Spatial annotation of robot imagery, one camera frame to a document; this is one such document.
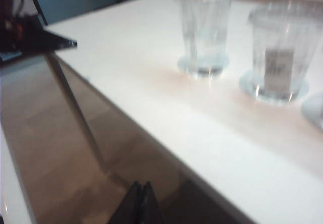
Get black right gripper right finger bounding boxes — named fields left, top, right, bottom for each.
left=142, top=181, right=166, bottom=224

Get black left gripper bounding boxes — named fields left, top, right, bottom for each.
left=0, top=0, right=78, bottom=56

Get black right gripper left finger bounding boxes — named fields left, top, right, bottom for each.
left=107, top=180, right=143, bottom=224

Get large clear logo plastic cup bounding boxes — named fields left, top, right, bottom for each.
left=175, top=0, right=234, bottom=80

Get medium clear labelled plastic cup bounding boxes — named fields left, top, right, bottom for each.
left=247, top=0, right=322, bottom=106

